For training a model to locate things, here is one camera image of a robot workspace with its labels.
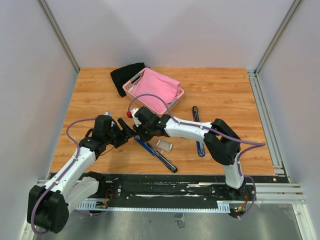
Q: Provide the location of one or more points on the silver staple strips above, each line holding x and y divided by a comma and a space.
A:
164, 145

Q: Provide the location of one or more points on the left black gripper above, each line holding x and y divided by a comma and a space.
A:
125, 134

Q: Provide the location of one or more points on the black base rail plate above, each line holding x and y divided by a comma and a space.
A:
147, 194

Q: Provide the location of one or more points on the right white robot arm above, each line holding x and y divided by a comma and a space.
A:
221, 141

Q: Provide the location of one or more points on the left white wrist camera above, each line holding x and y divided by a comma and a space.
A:
105, 119

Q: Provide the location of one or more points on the pink plastic basket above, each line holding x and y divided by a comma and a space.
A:
151, 101

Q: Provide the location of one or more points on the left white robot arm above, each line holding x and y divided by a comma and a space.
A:
50, 205

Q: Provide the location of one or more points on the pink folded cloth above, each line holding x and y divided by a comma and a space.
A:
155, 83

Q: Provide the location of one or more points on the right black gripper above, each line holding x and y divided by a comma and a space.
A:
146, 138

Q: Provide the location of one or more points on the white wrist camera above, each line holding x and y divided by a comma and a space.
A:
105, 119
131, 114

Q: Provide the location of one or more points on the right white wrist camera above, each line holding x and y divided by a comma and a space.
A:
131, 114

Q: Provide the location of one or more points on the black folded cloth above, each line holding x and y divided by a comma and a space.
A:
122, 75

